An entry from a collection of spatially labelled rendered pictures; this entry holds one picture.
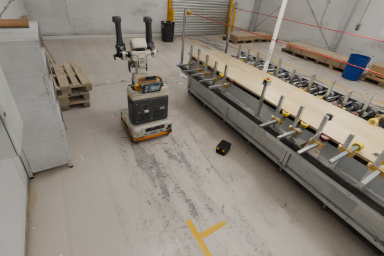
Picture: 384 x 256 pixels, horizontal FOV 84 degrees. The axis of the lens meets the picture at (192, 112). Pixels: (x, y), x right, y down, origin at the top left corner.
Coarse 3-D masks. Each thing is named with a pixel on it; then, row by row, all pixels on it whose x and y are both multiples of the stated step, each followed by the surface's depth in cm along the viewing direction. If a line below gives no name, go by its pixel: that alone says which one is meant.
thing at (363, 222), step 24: (240, 96) 327; (240, 120) 343; (288, 120) 263; (264, 144) 309; (336, 144) 220; (288, 168) 278; (360, 168) 205; (312, 192) 254; (336, 192) 232; (336, 216) 237; (360, 216) 217
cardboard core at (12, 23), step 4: (0, 20) 206; (4, 20) 208; (8, 20) 209; (12, 20) 211; (16, 20) 212; (20, 20) 214; (24, 20) 215; (0, 24) 206; (4, 24) 208; (8, 24) 209; (12, 24) 211; (16, 24) 212; (20, 24) 214; (24, 24) 216; (28, 24) 222
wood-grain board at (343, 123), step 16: (208, 64) 376; (224, 64) 385; (240, 64) 394; (240, 80) 326; (256, 80) 333; (272, 80) 339; (272, 96) 288; (288, 96) 293; (304, 96) 298; (304, 112) 258; (320, 112) 262; (336, 112) 266; (336, 128) 234; (352, 128) 237; (368, 128) 240; (352, 144) 211; (368, 144) 213; (368, 160) 193
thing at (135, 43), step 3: (132, 39) 287; (135, 39) 289; (138, 39) 291; (141, 39) 293; (144, 39) 295; (132, 42) 287; (135, 42) 288; (138, 42) 290; (141, 42) 292; (144, 42) 294; (132, 45) 288; (135, 45) 288; (138, 45) 289; (141, 45) 291; (144, 45) 293; (132, 48) 290; (135, 48) 289
